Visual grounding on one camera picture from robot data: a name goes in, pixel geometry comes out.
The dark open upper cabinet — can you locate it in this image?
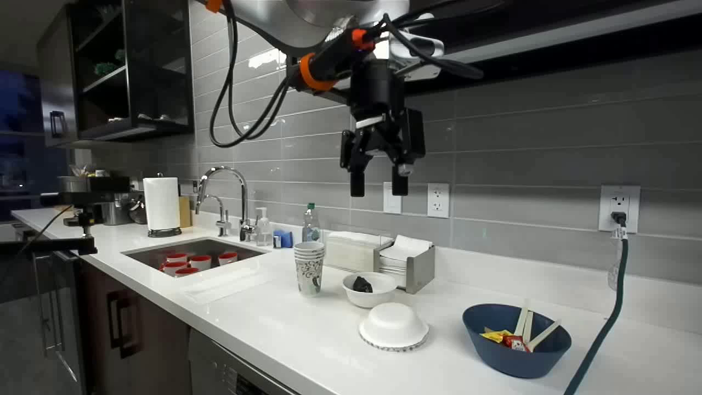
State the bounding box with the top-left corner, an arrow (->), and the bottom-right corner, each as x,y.
35,0 -> 197,145

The steel coffee machine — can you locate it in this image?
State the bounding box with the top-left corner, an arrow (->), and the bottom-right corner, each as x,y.
86,173 -> 148,227

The brown lower cabinet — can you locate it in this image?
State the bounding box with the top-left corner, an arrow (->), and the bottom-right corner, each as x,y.
76,256 -> 194,395

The white outlet with plug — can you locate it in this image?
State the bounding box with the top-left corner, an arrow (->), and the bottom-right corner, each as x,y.
598,184 -> 644,234

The steel sink basin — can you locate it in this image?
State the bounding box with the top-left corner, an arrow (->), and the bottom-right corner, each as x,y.
121,234 -> 268,278

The chrome kitchen faucet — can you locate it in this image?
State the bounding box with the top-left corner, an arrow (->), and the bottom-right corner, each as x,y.
192,165 -> 254,244

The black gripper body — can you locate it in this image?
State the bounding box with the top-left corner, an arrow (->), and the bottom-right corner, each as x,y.
339,57 -> 429,169

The steel napkin holder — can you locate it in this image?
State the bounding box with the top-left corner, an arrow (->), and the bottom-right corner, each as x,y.
371,234 -> 440,297

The green power cable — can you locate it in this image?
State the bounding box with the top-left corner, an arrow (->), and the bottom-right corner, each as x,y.
562,230 -> 635,395

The black stand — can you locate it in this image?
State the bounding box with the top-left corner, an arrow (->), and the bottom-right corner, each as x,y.
0,190 -> 99,260

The printed paper cup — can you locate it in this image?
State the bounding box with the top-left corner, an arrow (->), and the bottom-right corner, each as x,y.
292,240 -> 329,299

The white upturned ribbed bowl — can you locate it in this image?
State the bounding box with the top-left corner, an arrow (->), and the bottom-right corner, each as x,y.
355,301 -> 432,353

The white wall outlet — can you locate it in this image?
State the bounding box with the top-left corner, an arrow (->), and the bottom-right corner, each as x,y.
381,182 -> 406,217
426,182 -> 453,220

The yellow clothespin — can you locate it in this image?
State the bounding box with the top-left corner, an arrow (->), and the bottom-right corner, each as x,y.
479,328 -> 516,344

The steel appliance with handles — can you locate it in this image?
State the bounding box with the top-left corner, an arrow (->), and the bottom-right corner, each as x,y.
26,249 -> 89,390

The clear soap dispenser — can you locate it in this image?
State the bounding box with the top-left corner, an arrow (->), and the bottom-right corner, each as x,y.
252,204 -> 274,249

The clear water bottle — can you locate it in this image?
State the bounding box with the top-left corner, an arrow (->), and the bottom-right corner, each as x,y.
302,203 -> 322,245

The dark blue bowl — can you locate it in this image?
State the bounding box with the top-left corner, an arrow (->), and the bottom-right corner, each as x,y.
461,301 -> 576,381

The black wall shelf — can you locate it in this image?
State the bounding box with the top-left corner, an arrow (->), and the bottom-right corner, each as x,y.
404,0 -> 702,86

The white clothespin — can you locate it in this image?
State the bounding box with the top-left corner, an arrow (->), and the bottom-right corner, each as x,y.
514,305 -> 539,340
526,321 -> 564,353

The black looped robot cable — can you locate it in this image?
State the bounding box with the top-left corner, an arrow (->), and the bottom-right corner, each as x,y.
208,0 -> 296,151

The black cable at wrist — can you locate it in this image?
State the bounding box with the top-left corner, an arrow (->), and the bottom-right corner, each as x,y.
376,14 -> 488,83

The white paper towel roll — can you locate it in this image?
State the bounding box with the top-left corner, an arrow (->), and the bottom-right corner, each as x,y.
140,173 -> 184,240

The steel dishwasher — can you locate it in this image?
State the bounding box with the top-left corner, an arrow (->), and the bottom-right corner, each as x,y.
186,328 -> 298,395

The white tissue box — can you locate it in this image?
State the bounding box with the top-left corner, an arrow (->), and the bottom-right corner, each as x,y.
322,230 -> 392,275

